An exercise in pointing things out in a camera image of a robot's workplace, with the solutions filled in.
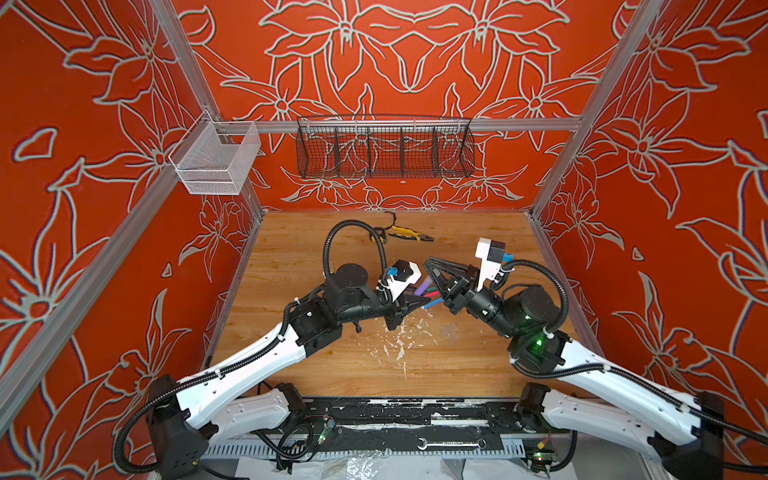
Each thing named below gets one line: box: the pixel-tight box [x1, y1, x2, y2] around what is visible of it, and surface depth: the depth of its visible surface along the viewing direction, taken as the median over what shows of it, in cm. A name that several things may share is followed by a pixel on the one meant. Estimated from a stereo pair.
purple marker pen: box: [414, 278, 433, 297], surface depth 59 cm
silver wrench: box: [417, 438, 487, 451], surface depth 71 cm
